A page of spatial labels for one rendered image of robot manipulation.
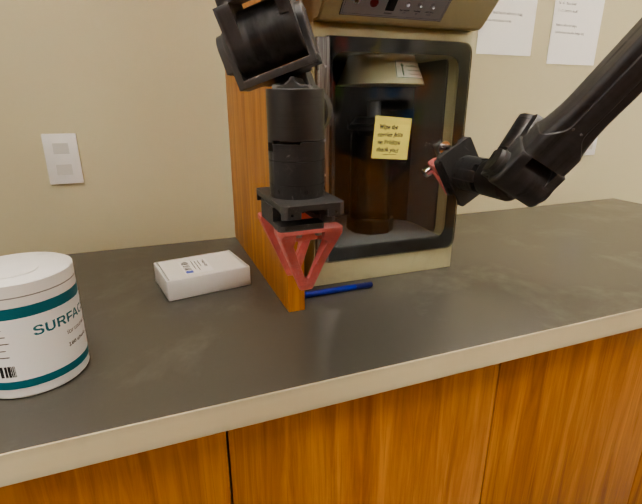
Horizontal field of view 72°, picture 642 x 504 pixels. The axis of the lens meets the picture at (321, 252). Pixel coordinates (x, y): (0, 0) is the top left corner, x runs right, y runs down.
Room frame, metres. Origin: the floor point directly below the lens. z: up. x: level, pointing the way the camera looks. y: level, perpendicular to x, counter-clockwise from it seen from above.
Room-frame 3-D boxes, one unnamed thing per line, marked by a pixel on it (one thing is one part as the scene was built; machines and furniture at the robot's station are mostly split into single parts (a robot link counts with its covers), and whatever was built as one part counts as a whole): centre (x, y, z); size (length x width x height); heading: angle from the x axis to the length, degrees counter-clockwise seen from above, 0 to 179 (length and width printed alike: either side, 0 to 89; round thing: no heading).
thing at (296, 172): (0.46, 0.02, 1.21); 0.10 x 0.07 x 0.07; 22
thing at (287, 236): (0.45, 0.02, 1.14); 0.07 x 0.07 x 0.09; 22
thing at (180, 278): (0.83, 0.24, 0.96); 0.16 x 0.12 x 0.04; 121
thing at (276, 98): (0.47, 0.02, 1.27); 0.07 x 0.06 x 0.07; 174
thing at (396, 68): (0.86, -0.14, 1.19); 0.30 x 0.01 x 0.40; 110
